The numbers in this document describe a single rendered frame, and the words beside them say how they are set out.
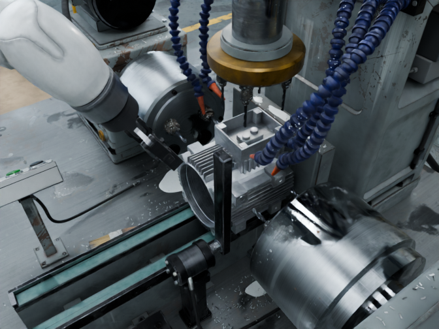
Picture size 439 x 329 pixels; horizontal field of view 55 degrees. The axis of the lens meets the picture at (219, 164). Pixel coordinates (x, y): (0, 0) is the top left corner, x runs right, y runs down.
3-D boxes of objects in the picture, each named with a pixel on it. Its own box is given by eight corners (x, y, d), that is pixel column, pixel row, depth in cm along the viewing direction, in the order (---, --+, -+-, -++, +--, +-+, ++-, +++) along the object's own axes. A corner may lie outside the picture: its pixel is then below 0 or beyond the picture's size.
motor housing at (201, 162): (243, 167, 113) (245, 109, 100) (290, 212, 101) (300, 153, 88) (178, 198, 104) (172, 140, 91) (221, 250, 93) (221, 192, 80)
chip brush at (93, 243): (161, 215, 116) (161, 213, 115) (168, 228, 113) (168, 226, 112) (88, 243, 109) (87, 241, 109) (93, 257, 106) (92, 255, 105)
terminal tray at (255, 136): (255, 130, 100) (257, 106, 95) (285, 155, 93) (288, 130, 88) (213, 149, 95) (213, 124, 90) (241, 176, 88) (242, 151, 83)
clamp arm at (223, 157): (225, 240, 86) (225, 145, 68) (233, 250, 84) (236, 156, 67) (210, 249, 84) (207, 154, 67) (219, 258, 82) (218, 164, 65)
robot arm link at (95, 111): (97, 53, 71) (117, 75, 75) (57, 91, 70) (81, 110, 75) (119, 76, 65) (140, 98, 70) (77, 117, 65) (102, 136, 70)
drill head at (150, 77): (170, 91, 141) (162, 19, 124) (234, 149, 119) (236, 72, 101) (100, 117, 130) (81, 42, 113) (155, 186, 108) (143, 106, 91)
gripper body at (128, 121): (135, 100, 70) (164, 128, 77) (114, 78, 75) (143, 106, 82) (103, 131, 70) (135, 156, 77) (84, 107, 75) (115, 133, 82)
